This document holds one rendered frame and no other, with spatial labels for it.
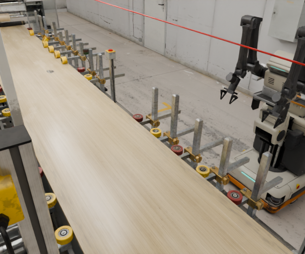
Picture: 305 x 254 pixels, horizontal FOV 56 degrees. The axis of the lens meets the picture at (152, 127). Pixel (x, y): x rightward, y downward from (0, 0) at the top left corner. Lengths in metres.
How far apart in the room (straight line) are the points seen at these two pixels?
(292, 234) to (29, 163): 2.58
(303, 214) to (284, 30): 2.34
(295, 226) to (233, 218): 1.43
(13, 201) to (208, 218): 1.19
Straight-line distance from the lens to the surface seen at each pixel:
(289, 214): 2.95
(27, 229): 0.42
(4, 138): 0.36
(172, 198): 1.53
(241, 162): 1.97
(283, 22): 4.24
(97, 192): 1.57
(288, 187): 2.78
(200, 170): 1.71
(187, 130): 2.22
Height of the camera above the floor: 1.98
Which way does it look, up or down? 31 degrees down
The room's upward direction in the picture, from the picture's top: 1 degrees clockwise
